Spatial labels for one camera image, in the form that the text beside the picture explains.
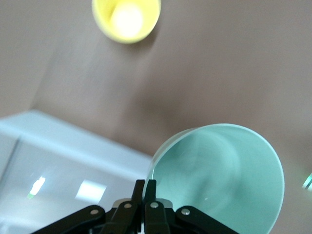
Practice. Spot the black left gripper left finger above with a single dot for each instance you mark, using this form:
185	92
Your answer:
117	219

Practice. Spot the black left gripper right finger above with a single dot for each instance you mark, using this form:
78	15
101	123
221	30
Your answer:
158	219

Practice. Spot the green ceramic bowl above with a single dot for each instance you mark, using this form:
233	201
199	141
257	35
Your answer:
219	170

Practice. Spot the yellow plastic cup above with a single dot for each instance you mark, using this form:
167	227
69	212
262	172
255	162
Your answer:
104	24

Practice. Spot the translucent plastic bin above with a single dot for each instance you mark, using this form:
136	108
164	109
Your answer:
61	158

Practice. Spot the brown table cover sheet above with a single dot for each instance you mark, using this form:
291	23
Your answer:
195	85

